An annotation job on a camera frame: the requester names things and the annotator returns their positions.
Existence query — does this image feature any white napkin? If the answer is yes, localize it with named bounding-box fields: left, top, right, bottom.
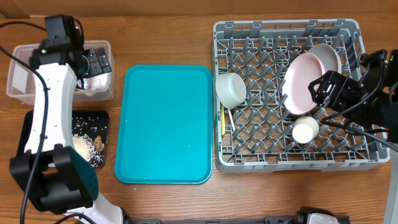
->
left=83, top=73, right=108, bottom=90

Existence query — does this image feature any grey round plate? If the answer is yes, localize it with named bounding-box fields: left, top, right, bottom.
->
left=308, top=44, right=342, bottom=73

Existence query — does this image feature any pink round plate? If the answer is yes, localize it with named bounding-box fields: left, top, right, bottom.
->
left=282, top=53, right=325, bottom=115

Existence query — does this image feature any white cup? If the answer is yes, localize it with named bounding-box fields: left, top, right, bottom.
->
left=292, top=116, right=319, bottom=144

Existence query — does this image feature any brown food scrap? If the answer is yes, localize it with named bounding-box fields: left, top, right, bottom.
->
left=94, top=135, right=105, bottom=152

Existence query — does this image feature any white rice heap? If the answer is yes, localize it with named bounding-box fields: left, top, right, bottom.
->
left=72, top=116, right=108, bottom=164

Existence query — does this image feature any grey bowl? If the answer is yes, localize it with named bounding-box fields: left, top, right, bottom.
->
left=215, top=73, right=246, bottom=110

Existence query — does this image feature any yellow plastic spoon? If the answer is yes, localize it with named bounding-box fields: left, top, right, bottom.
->
left=221, top=105, right=226, bottom=136

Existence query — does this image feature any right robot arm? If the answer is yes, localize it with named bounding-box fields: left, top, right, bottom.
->
left=308, top=49, right=397, bottom=223

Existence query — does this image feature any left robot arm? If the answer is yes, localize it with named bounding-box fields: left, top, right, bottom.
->
left=9, top=15, right=131, bottom=223

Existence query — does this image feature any grey dishwasher rack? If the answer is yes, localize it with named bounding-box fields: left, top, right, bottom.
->
left=213, top=19, right=390, bottom=173

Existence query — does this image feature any black plastic tray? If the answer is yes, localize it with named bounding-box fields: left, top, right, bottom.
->
left=15, top=109, right=110, bottom=168

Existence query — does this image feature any clear plastic bin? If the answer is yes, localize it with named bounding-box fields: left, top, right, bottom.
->
left=6, top=40, right=116, bottom=105

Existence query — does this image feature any teal serving tray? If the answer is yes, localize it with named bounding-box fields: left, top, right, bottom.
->
left=114, top=65, right=213, bottom=184

